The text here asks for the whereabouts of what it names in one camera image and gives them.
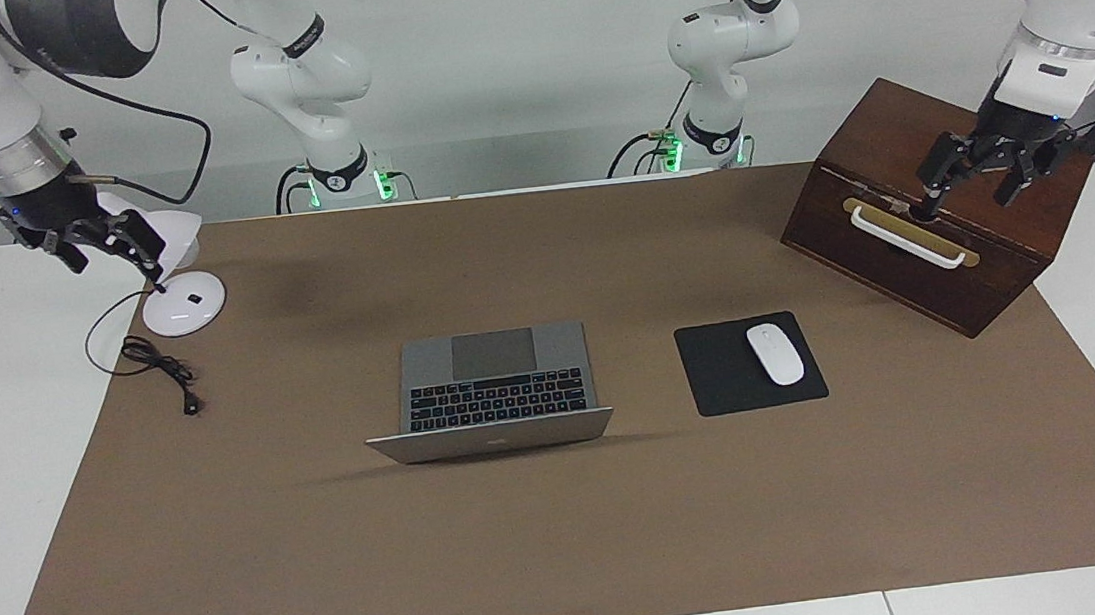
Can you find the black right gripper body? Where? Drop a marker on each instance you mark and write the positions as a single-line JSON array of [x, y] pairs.
[[51, 215]]

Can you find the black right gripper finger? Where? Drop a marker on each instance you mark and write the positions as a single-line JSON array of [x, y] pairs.
[[65, 253], [137, 238]]

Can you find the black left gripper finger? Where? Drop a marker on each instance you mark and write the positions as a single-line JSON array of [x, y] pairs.
[[1027, 171], [941, 164]]

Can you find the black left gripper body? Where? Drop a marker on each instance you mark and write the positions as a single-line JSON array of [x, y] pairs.
[[1018, 130]]

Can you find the silver grey laptop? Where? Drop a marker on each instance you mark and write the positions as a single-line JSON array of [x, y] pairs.
[[491, 393]]

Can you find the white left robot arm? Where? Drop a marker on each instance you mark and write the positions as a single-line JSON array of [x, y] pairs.
[[732, 29]]

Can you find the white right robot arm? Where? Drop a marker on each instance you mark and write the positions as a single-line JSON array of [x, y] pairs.
[[304, 70]]

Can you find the dark brown wooden box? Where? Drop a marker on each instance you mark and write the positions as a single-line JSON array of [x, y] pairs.
[[912, 127]]

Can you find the white desk lamp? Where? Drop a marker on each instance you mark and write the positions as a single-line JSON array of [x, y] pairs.
[[184, 304]]

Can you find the white computer mouse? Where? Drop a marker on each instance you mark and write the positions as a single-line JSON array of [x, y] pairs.
[[775, 354]]

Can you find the black mouse pad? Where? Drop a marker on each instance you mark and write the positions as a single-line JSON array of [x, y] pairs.
[[719, 371]]

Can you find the brown table mat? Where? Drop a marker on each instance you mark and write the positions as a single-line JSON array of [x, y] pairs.
[[571, 546]]

